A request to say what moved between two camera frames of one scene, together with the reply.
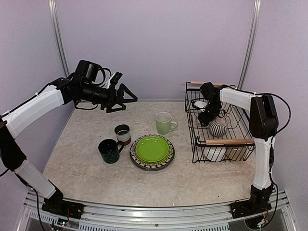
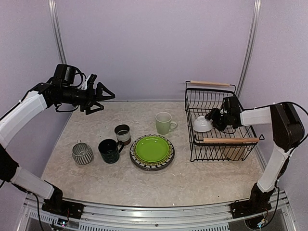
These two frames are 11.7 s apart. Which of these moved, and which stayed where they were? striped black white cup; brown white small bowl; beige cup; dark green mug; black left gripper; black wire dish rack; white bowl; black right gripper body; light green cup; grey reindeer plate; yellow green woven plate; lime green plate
Moved: black left gripper; striped black white cup; white bowl; black right gripper body
Stayed: yellow green woven plate; brown white small bowl; grey reindeer plate; lime green plate; light green cup; dark green mug; beige cup; black wire dish rack
